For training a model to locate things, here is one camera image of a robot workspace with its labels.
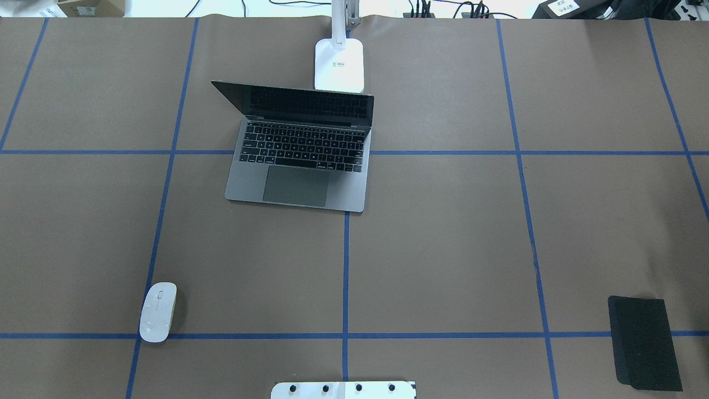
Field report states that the grey laptop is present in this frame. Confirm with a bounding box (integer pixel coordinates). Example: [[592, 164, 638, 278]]
[[212, 80, 374, 213]]

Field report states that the white desk lamp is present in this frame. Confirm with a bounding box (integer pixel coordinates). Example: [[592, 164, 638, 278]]
[[314, 1, 364, 94]]

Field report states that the white computer mouse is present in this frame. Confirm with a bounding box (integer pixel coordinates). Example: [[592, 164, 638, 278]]
[[139, 282, 177, 343]]

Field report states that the black mouse pad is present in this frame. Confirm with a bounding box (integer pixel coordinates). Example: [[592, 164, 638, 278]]
[[608, 295, 684, 392]]

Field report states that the cardboard box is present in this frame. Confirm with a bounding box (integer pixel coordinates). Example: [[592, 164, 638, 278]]
[[56, 0, 126, 18]]

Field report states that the white camera mast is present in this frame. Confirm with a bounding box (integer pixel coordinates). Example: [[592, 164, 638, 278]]
[[270, 381, 417, 398]]

